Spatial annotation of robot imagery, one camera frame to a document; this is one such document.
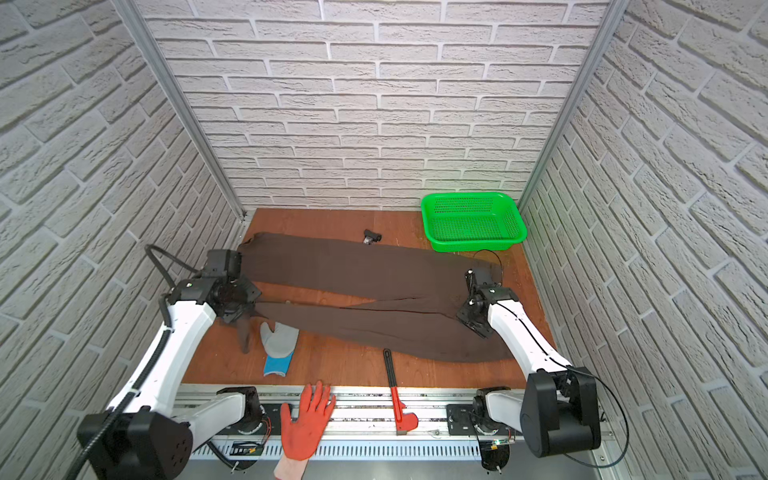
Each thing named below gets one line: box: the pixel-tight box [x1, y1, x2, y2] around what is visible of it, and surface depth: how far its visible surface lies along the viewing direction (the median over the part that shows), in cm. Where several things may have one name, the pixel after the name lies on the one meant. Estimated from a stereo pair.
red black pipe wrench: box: [383, 348, 419, 435], surface depth 76 cm
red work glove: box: [280, 381, 336, 461], surface depth 74 cm
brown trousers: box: [237, 232, 514, 362], surface depth 97 cm
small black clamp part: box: [362, 229, 382, 245], surface depth 112 cm
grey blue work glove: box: [259, 322, 299, 377], surface depth 86 cm
